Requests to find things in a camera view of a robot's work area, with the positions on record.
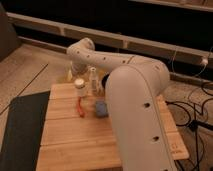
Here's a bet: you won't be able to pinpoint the dark round bowl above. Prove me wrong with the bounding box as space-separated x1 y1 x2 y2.
101 74 110 90

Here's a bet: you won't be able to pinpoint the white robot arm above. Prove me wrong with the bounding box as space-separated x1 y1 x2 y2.
67 38 177 171

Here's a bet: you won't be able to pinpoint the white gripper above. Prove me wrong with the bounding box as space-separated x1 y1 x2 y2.
70 58 88 76

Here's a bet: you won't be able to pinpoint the white ceramic cup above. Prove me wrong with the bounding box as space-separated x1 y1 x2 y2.
74 78 87 97

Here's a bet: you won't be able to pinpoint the black floor mat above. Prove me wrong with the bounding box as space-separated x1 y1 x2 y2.
0 91 50 171

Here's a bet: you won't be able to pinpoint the black cables on floor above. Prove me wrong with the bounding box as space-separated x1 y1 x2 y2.
165 81 213 171

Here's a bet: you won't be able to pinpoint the blue sponge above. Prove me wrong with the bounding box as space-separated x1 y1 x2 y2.
95 101 108 117

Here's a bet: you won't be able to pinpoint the white wall shelf rail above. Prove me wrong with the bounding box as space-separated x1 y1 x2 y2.
7 12 213 65

